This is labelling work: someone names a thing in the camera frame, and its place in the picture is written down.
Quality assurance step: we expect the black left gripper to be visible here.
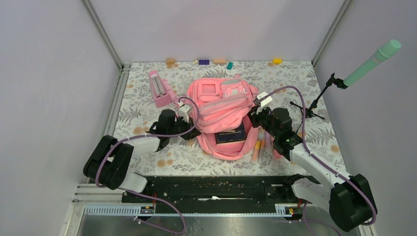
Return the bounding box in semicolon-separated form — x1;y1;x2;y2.
168;115;201;141

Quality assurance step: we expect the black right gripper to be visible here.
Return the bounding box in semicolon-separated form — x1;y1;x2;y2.
245;104;279;139

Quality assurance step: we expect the blue Nineteen Eighty-Four book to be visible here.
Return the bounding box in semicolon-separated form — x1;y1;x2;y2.
214;122;247;145

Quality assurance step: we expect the pink student backpack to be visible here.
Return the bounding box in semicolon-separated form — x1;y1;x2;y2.
186;74;259;161

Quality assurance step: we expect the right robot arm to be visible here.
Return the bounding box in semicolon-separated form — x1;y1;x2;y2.
247;106;378;232

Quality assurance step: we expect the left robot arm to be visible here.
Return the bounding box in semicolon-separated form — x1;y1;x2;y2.
83;109;201;202

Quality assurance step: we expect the small wooden cube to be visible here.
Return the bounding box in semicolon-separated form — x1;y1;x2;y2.
187;140;195;147

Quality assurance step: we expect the pink metronome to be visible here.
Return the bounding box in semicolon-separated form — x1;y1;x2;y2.
149;70;178;108

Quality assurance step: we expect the yellow toy block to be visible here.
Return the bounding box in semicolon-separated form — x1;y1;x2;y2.
272;58;282;65

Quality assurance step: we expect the floral patterned table mat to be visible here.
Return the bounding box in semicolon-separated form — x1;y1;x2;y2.
114;60;346;177

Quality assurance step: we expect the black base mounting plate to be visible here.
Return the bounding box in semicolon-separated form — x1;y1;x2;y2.
121;175;315;214

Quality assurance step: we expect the wooden block back centre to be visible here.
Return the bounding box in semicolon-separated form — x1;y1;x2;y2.
212;59;227;65

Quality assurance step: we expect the wooden block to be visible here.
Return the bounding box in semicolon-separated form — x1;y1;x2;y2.
212;59;227;65
165;58;176;65

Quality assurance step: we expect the purple toy brick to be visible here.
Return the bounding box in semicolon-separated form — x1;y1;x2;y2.
198;59;210;65

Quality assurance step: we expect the wooden block back left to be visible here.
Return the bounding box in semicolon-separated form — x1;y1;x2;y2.
165;58;176;65

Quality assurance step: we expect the mint green microphone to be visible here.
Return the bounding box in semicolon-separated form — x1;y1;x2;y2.
343;39;402;87

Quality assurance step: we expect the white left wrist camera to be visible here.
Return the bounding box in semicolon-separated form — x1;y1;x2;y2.
178;103;192;122

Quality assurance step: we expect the aluminium frame rail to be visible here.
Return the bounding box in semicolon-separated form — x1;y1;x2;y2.
81;0;131;137

